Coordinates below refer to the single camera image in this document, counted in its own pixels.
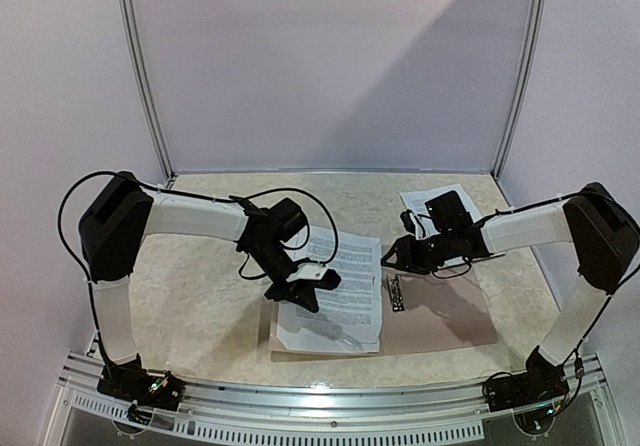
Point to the printed paper sheet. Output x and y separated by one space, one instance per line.
349 320

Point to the right aluminium frame post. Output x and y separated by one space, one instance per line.
525 65

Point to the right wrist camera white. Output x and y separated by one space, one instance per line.
412 224

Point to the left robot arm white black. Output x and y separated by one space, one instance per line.
127 219

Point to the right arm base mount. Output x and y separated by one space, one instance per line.
537 384

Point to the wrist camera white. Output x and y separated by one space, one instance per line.
317 275
412 224

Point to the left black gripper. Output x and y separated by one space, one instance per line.
302 292

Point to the metal folder clip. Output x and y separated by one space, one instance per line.
394 288

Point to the aluminium frame post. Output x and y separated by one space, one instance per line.
525 65
145 92

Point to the translucent brown folder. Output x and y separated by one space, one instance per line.
441 313

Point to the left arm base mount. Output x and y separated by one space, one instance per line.
147 388

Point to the perforated metal strip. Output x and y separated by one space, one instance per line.
95 421

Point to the left aluminium frame post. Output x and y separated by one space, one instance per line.
145 92

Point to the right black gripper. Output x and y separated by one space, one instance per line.
414 255

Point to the aluminium front rail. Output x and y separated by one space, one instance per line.
446 400

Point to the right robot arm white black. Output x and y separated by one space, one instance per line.
596 237

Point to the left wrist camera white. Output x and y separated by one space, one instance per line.
317 275

